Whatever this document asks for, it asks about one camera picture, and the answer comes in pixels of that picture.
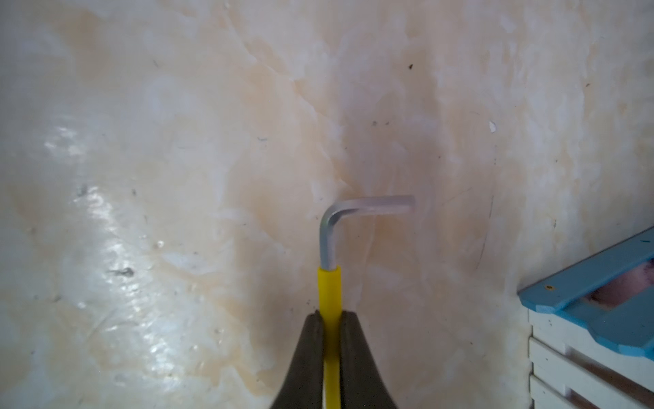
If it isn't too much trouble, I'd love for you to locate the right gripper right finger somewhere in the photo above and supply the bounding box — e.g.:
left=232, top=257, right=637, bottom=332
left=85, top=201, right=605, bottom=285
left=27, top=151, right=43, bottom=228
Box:
left=339, top=311, right=398, bottom=409

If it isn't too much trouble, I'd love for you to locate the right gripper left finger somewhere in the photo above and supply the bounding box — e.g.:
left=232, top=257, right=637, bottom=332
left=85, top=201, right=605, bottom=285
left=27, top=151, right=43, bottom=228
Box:
left=271, top=311, right=325, bottom=409

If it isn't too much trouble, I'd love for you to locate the yellow hex key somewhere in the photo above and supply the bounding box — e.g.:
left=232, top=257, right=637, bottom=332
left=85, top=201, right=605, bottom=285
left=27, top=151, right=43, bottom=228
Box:
left=318, top=195, right=416, bottom=408

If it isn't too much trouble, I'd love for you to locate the blue white toy crib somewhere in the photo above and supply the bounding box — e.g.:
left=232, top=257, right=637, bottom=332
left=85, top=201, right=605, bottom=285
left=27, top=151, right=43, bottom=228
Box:
left=518, top=229, right=653, bottom=408

